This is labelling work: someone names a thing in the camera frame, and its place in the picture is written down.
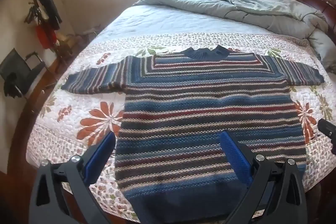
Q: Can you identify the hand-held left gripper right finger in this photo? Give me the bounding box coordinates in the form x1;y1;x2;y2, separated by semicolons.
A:
219;130;308;224

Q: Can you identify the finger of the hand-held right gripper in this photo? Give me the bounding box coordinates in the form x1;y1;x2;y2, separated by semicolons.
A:
318;119;336;155

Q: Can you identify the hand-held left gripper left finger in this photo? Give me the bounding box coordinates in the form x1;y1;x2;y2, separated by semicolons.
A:
28;131;117;224

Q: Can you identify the striped knit sweater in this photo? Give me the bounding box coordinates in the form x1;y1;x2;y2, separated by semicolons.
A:
61;46;325;224

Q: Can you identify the floral quilted bedspread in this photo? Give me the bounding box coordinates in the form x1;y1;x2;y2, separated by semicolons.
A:
25;2;336;222

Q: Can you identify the black chair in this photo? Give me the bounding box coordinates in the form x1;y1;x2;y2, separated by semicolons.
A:
0;48;57;101

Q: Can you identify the grey-blue comforter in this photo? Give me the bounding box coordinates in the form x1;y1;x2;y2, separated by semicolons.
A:
134;0;336;69

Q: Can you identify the red and black bag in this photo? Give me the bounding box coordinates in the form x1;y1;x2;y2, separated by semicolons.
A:
35;0;63;30

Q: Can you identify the wooden coat rack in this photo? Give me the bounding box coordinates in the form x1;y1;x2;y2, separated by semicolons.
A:
24;0;74;62

